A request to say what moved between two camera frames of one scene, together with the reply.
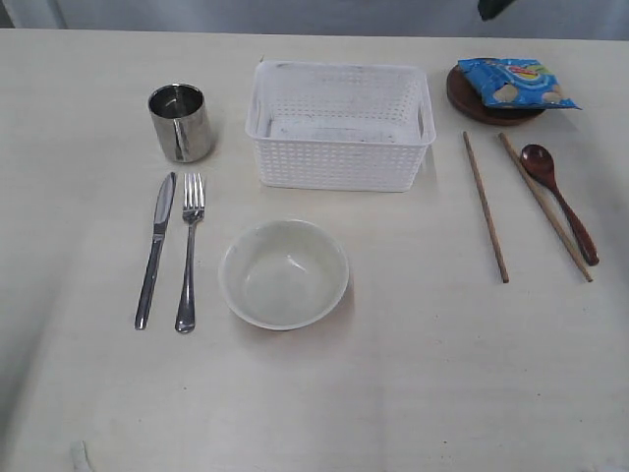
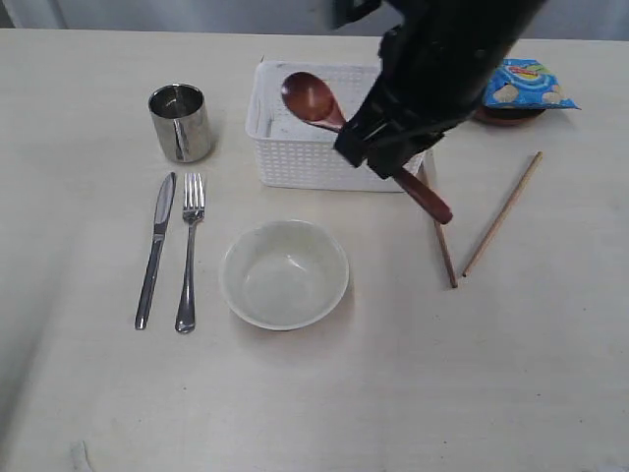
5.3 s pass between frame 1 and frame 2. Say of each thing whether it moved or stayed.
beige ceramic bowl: stayed
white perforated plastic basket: stayed
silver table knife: stayed
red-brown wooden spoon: moved
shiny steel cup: stayed
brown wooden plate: stayed
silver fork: stayed
